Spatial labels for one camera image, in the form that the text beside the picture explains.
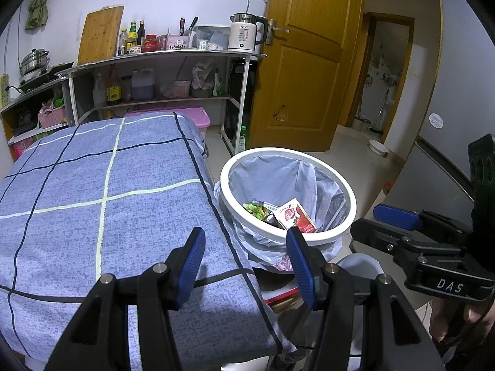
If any stainless steel pot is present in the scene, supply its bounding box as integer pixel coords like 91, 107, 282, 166
19, 48, 50, 76

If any white floor bowl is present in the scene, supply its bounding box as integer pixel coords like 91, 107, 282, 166
367, 139, 390, 158

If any clear plastic storage box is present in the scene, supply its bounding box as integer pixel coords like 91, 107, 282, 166
192, 24, 233, 51

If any low wooden side shelf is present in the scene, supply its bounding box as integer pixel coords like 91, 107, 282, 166
0, 77, 72, 163

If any brown doorway frame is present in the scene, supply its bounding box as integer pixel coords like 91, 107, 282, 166
344, 11, 415, 145

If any clear oil bottle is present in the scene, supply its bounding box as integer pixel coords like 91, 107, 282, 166
93, 73, 107, 108

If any person's right hand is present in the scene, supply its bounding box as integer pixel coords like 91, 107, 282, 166
428, 292, 495, 343

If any grey metal shelf unit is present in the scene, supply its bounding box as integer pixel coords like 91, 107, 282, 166
56, 48, 267, 157

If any large dark sauce bottle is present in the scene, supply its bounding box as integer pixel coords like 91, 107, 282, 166
105, 64, 122, 105

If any metal door handle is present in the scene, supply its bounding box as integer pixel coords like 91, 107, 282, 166
266, 19, 291, 46

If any pink utensil holder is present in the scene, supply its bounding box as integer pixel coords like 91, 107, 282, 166
167, 34, 193, 50

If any bundle of plastic bags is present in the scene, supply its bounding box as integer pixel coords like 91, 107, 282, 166
191, 62, 225, 98

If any white electric kettle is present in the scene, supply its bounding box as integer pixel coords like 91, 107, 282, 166
228, 13, 269, 52

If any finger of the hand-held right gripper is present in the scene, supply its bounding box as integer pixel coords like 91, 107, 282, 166
372, 203, 470, 246
350, 218, 465, 258

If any pink plastic basket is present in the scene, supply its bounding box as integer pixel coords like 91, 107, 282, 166
37, 105, 68, 129

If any purple plastic jug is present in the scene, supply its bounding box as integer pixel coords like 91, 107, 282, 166
131, 68, 155, 101

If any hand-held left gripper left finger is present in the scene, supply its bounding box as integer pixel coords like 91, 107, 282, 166
44, 227, 206, 371

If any wooden cutting board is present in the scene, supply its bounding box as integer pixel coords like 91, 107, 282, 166
77, 6, 124, 66

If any red and white milk carton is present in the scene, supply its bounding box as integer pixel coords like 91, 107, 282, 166
273, 198, 317, 233

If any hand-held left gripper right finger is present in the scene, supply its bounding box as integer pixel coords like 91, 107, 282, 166
286, 226, 445, 371

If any hanging green cloth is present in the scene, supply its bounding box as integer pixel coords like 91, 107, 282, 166
24, 0, 53, 31

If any black induction cooker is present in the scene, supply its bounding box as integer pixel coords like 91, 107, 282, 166
17, 62, 76, 89

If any translucent white bin liner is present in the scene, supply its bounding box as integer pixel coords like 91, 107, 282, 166
213, 156, 349, 275

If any yellow wooden door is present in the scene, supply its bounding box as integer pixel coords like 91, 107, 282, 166
247, 0, 366, 153

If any white round trash bin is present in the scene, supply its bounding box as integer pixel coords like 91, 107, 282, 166
220, 147, 357, 246

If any green snack wrapper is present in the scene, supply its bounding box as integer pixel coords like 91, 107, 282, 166
243, 200, 265, 220

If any pink patterned package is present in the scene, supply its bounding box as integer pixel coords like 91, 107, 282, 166
10, 137, 35, 159

